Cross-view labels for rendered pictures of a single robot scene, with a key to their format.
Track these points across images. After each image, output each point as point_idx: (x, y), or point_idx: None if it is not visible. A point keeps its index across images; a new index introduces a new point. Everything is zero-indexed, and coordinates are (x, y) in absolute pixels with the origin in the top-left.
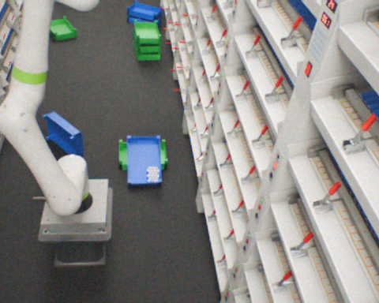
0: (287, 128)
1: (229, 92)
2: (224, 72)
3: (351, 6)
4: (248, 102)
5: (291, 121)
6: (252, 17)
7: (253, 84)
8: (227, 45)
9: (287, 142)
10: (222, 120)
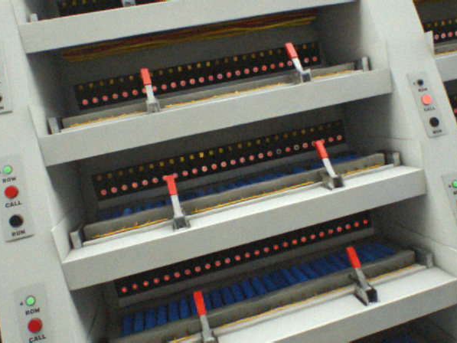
0: (396, 36)
1: (78, 316)
2: (44, 263)
3: None
4: (198, 217)
5: (396, 19)
6: (43, 103)
7: (237, 109)
8: (9, 188)
9: (413, 48)
10: None
